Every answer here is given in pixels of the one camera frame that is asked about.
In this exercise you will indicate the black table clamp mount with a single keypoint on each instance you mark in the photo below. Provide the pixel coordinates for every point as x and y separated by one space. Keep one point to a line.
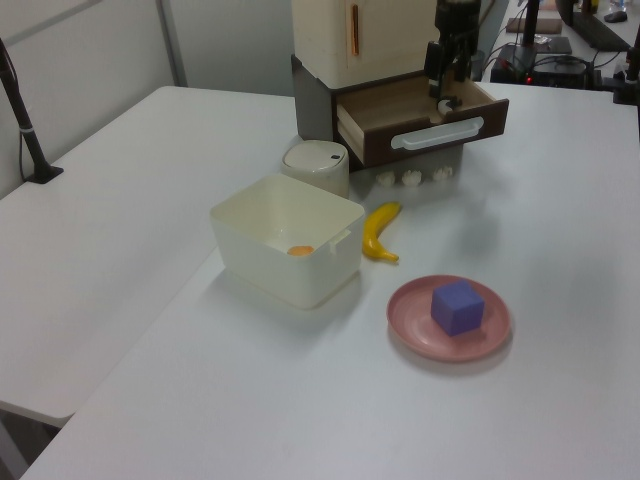
627 85

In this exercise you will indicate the yellow toy banana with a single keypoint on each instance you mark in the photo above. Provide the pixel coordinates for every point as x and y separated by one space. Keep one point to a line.
376 231

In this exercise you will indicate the small cream trash can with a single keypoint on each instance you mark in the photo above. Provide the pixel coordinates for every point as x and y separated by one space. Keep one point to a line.
317 167

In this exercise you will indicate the orange round piece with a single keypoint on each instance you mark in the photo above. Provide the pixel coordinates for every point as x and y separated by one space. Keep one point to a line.
300 250

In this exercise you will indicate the black computer mouse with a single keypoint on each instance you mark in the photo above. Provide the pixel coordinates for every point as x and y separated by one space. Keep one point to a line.
616 16

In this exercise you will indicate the cream toy fridge cabinet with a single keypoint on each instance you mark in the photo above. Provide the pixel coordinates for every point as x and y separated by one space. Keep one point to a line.
350 37

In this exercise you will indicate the black camera stand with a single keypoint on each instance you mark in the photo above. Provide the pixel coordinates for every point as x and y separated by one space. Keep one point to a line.
527 30

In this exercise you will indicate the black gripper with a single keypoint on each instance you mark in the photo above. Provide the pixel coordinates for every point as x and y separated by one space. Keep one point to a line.
457 17

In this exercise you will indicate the pink round plate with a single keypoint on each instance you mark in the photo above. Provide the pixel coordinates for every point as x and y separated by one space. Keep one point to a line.
415 330

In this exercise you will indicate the black flat pad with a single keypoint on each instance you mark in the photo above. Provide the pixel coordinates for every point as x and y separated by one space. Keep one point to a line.
555 45

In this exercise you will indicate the black electronics box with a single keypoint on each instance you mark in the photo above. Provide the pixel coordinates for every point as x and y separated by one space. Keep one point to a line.
562 72

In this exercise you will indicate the purple cube block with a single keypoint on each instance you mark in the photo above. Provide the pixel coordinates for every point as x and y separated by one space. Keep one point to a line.
456 306

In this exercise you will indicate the small white round object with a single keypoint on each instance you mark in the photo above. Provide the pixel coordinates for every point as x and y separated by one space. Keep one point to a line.
446 106

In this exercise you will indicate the cream plastic storage box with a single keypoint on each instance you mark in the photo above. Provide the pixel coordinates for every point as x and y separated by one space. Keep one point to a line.
310 270

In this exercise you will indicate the dark brown drawer cabinet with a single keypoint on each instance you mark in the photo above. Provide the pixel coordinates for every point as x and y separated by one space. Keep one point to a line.
312 100

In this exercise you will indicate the small white flower piece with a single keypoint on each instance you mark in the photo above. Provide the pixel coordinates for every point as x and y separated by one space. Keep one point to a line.
442 174
386 179
411 178

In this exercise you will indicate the black keyboard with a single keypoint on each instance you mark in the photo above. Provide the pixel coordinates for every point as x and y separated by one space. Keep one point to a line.
595 27

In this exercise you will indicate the black pole with table clamp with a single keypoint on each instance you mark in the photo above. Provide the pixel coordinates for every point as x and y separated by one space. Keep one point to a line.
22 120

